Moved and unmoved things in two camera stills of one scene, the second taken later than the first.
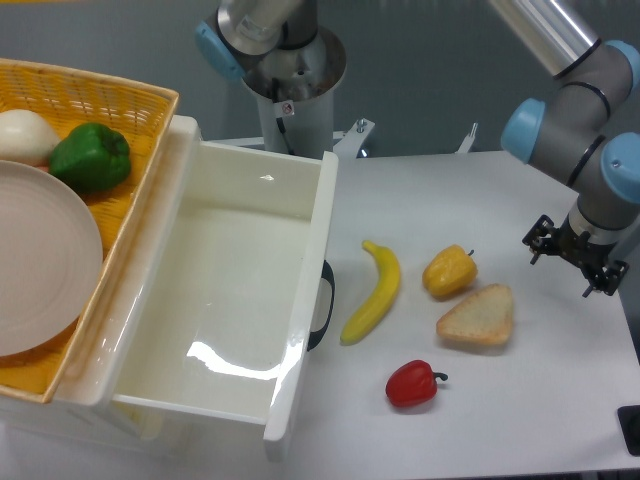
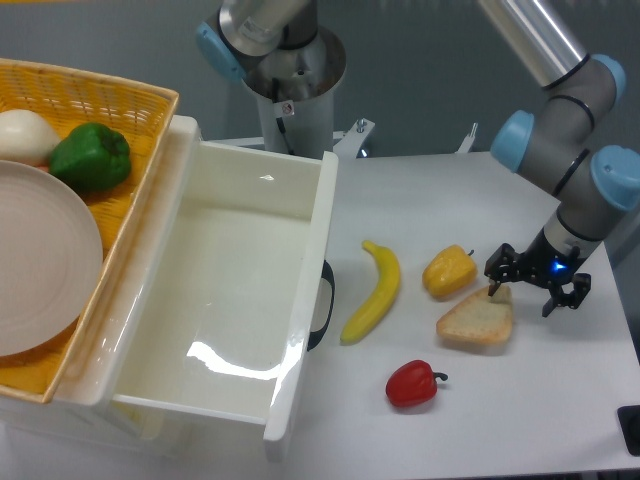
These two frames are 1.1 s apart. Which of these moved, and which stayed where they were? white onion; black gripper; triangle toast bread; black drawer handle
Moved: black gripper
Stayed: white onion; triangle toast bread; black drawer handle
